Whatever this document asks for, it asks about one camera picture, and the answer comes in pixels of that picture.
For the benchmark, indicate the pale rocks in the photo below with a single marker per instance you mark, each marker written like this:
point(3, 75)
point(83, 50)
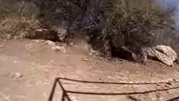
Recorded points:
point(55, 46)

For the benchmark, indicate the large dense green bush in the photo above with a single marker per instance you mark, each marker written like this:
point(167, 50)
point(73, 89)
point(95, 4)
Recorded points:
point(92, 13)

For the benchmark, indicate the brown boulder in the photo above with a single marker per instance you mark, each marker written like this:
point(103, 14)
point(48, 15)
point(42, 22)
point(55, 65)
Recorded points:
point(44, 34)

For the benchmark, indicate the large pale boulder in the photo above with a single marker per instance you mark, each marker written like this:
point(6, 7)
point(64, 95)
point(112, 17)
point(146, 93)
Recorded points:
point(164, 53)

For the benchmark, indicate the dry brown scrub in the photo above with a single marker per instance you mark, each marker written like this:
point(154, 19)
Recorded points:
point(10, 25)

